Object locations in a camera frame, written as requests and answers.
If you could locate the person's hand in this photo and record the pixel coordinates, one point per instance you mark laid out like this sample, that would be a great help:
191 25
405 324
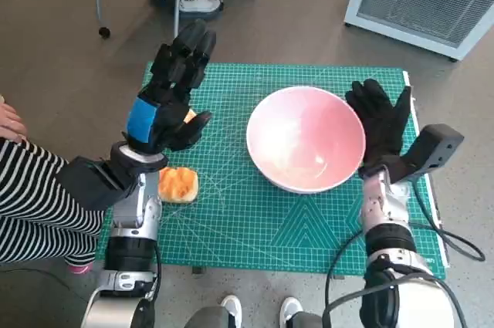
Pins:
11 125

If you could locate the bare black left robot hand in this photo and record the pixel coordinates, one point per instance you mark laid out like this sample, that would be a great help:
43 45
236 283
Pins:
143 119

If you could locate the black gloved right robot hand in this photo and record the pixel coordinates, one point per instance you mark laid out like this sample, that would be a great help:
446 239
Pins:
382 131

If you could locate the round toy bread bun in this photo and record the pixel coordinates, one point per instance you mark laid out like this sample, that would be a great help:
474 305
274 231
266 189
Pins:
190 115

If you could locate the long toy bread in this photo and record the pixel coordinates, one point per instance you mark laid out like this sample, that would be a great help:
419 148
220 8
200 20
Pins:
179 185

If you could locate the pink bowl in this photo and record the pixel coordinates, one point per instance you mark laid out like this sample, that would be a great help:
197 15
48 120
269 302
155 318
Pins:
301 131

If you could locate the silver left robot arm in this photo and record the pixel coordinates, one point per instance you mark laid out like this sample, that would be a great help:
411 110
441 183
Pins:
135 208

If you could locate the person in striped clothing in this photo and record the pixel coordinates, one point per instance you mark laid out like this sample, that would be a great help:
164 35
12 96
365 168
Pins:
31 197

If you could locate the green cutting mat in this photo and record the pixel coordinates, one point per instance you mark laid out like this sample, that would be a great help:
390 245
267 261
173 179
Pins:
239 227

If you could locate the black table clip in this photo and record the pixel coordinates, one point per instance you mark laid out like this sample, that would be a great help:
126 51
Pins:
198 270
336 277

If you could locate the person with white shoes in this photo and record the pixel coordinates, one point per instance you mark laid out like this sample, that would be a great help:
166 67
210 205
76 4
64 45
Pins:
231 308

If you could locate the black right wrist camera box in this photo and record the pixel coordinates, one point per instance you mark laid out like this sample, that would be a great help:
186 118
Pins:
436 146

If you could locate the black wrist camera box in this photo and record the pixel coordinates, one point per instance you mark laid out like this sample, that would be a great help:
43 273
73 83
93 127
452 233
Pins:
85 185
436 146

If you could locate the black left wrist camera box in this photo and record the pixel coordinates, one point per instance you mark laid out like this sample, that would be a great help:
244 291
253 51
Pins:
85 185

